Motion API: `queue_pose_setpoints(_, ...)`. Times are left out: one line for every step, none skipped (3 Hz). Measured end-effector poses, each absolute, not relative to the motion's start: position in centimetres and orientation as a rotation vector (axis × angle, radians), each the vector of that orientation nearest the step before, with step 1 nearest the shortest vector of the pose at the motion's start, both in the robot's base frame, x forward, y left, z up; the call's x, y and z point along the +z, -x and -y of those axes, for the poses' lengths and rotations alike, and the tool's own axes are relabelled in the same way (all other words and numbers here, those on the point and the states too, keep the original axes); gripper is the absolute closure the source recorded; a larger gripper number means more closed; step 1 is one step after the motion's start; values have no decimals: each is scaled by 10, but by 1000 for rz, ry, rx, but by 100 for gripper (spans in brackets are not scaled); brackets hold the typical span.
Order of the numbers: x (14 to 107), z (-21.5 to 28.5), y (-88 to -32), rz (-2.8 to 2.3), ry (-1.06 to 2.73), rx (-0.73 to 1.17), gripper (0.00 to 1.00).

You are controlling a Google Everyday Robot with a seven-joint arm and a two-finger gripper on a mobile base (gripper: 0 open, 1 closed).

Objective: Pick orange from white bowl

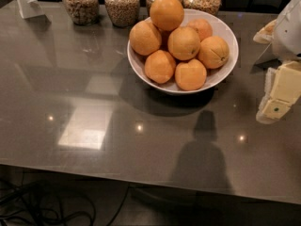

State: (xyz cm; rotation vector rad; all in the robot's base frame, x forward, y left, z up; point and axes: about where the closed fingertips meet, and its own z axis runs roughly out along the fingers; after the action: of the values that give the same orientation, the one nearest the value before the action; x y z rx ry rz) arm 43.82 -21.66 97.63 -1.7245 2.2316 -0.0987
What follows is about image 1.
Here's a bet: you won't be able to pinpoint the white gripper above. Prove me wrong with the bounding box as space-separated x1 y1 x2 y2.
253 0 301 124

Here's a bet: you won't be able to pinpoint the orange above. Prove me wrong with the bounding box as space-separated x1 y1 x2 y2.
198 36 230 69
129 21 162 56
167 26 200 60
187 19 213 40
144 50 176 84
150 0 184 31
175 59 207 91

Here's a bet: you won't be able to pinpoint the white ceramic bowl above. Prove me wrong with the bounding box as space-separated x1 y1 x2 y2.
127 8 239 95

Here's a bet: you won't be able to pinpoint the leftmost glass grain jar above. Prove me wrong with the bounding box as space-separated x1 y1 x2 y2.
62 0 100 25

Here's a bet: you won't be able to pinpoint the white stand left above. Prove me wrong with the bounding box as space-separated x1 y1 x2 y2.
17 0 44 19

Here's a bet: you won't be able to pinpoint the black floor cables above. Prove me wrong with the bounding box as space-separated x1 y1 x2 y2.
0 172 131 226

